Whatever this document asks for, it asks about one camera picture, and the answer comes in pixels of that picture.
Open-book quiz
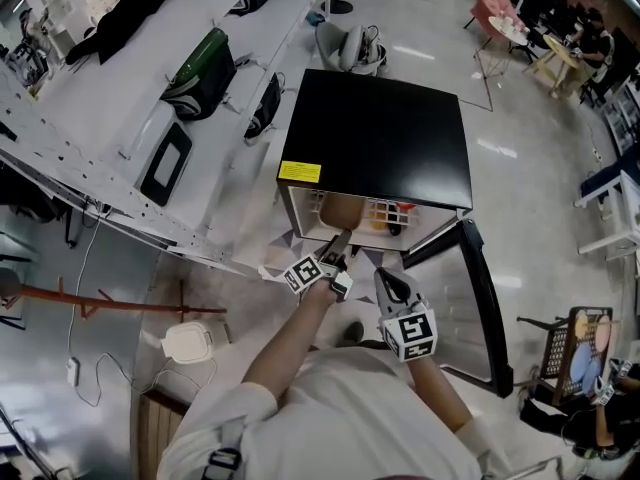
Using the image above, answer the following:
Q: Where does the pink chair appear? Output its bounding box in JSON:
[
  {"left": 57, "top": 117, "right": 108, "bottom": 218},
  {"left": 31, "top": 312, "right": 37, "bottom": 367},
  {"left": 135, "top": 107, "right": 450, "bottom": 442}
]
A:
[{"left": 464, "top": 0, "right": 521, "bottom": 34}]

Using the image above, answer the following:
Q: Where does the beige trash bin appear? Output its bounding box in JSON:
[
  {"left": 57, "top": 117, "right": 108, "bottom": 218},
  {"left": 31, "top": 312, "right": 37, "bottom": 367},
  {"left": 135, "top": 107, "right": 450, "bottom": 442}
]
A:
[{"left": 160, "top": 321, "right": 214, "bottom": 365}]

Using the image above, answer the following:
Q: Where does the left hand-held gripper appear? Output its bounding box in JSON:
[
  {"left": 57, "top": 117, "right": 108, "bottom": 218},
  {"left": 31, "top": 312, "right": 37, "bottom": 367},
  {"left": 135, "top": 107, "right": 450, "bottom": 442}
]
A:
[{"left": 282, "top": 228, "right": 355, "bottom": 303}]

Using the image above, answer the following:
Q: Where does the white metal shelving rack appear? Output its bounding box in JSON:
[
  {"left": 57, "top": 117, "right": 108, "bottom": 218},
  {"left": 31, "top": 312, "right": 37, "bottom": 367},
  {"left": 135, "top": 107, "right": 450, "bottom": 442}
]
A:
[{"left": 0, "top": 0, "right": 334, "bottom": 279}]

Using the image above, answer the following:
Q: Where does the person's right forearm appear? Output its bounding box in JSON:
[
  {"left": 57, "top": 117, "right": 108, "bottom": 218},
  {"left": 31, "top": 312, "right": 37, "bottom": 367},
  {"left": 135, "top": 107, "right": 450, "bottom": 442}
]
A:
[{"left": 409, "top": 355, "right": 474, "bottom": 434}]

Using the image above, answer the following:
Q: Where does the black mini fridge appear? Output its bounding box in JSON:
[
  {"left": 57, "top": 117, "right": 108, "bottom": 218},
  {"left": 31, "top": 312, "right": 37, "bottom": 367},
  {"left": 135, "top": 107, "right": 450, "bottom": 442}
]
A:
[{"left": 276, "top": 68, "right": 515, "bottom": 399}]

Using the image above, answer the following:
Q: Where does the white triangle-patterned table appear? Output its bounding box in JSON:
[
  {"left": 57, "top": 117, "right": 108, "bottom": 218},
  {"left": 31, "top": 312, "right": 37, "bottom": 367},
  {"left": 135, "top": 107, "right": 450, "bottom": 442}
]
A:
[{"left": 232, "top": 192, "right": 416, "bottom": 289}]

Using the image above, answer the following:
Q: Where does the white bench table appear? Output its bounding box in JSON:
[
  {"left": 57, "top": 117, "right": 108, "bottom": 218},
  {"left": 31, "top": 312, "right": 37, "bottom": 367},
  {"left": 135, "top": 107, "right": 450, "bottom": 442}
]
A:
[{"left": 573, "top": 170, "right": 640, "bottom": 262}]

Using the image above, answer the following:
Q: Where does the dark green rice cooker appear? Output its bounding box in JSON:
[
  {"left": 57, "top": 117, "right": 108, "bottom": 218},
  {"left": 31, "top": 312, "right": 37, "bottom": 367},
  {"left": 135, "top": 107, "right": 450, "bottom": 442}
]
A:
[{"left": 159, "top": 27, "right": 238, "bottom": 121}]

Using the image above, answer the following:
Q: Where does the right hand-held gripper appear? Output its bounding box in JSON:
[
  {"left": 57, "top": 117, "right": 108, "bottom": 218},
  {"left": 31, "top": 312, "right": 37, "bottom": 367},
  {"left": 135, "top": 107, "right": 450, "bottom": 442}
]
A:
[{"left": 373, "top": 266, "right": 440, "bottom": 364}]

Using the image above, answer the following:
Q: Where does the pink plate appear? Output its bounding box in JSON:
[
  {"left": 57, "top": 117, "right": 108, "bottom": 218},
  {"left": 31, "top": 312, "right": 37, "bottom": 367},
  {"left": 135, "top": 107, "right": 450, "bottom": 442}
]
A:
[{"left": 592, "top": 315, "right": 614, "bottom": 352}]

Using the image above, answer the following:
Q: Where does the white round side table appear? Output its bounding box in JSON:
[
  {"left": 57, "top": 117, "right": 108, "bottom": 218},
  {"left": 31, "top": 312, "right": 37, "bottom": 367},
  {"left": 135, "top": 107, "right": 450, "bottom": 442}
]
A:
[{"left": 474, "top": 15, "right": 530, "bottom": 112}]

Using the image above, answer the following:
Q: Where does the beige oval plastic bowl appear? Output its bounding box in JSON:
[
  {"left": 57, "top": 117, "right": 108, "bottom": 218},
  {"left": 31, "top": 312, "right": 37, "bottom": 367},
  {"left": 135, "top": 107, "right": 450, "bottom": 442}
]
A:
[{"left": 319, "top": 193, "right": 364, "bottom": 232}]

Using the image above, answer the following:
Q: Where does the blue plate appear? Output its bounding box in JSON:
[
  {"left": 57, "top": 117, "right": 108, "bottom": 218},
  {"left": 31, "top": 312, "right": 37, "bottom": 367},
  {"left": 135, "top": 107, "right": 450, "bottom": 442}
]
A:
[
  {"left": 584, "top": 362, "right": 604, "bottom": 394},
  {"left": 569, "top": 342, "right": 594, "bottom": 387}
]

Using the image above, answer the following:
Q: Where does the black cloth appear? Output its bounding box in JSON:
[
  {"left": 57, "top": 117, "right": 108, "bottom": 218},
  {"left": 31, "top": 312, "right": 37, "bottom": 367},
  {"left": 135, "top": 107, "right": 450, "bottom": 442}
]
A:
[{"left": 64, "top": 0, "right": 181, "bottom": 67}]

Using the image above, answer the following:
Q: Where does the white rice cooker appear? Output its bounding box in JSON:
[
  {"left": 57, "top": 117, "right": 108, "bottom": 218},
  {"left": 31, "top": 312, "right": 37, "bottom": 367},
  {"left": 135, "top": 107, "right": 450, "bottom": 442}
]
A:
[{"left": 132, "top": 98, "right": 194, "bottom": 208}]

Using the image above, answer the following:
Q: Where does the person's dark shoe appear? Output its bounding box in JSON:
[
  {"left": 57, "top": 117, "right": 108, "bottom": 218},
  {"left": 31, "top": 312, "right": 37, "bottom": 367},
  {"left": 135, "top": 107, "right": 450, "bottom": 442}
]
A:
[{"left": 342, "top": 321, "right": 366, "bottom": 347}]

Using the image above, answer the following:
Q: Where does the person's white shirt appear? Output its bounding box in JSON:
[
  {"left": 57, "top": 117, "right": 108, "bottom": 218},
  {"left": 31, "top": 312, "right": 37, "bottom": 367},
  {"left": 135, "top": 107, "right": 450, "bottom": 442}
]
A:
[{"left": 157, "top": 345, "right": 506, "bottom": 480}]

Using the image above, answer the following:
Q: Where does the black wire basket rack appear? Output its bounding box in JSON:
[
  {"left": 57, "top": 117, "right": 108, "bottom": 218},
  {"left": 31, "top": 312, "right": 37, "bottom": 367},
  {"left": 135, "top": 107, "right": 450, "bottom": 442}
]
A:
[{"left": 517, "top": 306, "right": 616, "bottom": 407}]

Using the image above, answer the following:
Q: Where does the wooden slatted pallet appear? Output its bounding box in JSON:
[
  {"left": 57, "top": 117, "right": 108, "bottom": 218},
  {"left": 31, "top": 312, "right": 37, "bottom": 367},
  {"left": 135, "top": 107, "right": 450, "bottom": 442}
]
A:
[{"left": 130, "top": 390, "right": 191, "bottom": 480}]

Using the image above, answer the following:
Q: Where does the yellow round table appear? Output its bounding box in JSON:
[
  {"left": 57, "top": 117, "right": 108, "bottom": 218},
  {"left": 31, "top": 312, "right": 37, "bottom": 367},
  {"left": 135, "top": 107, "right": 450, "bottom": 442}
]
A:
[{"left": 522, "top": 34, "right": 584, "bottom": 99}]

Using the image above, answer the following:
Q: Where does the brown wooden coat rack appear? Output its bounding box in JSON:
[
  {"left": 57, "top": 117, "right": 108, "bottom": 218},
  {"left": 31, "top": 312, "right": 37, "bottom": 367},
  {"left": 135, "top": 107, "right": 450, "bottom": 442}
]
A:
[{"left": 0, "top": 276, "right": 229, "bottom": 322}]

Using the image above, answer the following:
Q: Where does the person's left forearm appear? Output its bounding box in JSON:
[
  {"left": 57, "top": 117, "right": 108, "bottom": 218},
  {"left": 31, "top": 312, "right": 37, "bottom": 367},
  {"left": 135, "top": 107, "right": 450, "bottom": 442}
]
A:
[{"left": 241, "top": 285, "right": 336, "bottom": 402}]

